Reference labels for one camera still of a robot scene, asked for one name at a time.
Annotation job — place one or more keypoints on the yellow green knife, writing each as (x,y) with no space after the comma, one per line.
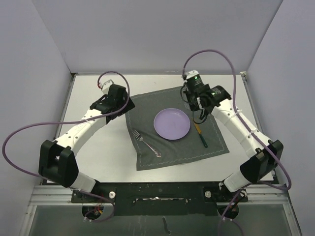
(200,134)

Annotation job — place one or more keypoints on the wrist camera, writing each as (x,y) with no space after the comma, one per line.
(192,80)
(106,86)

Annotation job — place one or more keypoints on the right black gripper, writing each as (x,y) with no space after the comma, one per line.
(193,107)

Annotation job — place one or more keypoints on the grey cloth placemat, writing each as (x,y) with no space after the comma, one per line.
(185,150)

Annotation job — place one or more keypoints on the aluminium frame rail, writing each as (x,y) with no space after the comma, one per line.
(56,211)

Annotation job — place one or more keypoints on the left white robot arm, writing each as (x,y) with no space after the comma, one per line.
(57,160)

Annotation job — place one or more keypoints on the purple plastic plate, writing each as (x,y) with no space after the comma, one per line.
(171,124)

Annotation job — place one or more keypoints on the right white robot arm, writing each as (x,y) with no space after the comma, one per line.
(263,153)

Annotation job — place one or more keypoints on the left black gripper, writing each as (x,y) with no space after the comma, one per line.
(128,107)

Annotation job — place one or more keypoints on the ornate silver fork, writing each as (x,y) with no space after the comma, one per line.
(139,137)

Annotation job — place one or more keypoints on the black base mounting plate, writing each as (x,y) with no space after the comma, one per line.
(167,198)

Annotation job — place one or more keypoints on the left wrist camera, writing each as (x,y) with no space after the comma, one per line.
(106,86)

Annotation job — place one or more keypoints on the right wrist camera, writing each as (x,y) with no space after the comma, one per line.
(192,80)

